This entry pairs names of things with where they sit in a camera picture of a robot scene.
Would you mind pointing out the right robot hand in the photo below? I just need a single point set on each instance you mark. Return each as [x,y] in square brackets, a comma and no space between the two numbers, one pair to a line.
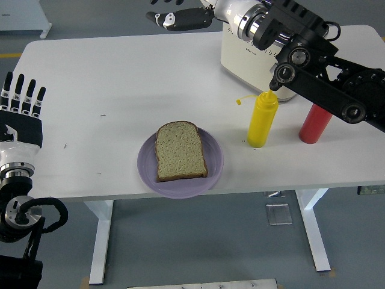
[231,12]

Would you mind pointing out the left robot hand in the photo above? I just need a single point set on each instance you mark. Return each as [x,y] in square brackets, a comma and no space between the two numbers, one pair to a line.
[22,129]

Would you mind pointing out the cream and chrome toaster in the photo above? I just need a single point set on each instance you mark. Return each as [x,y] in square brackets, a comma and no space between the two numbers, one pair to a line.
[240,66]

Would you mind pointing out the purple plate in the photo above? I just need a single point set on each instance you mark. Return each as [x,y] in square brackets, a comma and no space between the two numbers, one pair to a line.
[215,159]

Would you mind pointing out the bread slice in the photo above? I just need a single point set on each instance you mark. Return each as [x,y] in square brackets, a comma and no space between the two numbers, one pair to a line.
[180,153]

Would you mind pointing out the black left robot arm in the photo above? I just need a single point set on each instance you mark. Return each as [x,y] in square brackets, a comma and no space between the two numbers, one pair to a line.
[15,183]

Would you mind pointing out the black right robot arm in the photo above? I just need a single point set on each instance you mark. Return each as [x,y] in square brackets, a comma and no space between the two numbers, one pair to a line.
[316,87]

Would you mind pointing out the clear plastic floor plate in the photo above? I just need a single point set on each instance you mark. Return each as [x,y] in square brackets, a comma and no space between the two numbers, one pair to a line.
[279,214]

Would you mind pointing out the yellow squeeze bottle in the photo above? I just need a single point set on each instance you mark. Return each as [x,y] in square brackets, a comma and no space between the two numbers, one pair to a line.
[261,120]

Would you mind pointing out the white cabinet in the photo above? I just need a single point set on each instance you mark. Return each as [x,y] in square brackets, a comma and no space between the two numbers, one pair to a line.
[21,15]

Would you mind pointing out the white table leg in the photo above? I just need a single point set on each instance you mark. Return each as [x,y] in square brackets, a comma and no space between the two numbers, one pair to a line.
[317,234]
[100,241]

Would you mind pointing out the red squeeze bottle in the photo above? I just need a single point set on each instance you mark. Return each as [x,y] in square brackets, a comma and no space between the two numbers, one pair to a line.
[314,126]

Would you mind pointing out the small clear plastic piece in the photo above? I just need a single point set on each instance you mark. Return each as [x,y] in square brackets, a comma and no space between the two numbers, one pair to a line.
[274,194]

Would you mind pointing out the table control panel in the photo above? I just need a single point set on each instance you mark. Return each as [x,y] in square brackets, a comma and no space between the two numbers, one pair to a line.
[371,190]

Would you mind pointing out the grey metal base plate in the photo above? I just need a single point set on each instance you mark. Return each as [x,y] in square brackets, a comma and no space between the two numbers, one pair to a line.
[201,285]

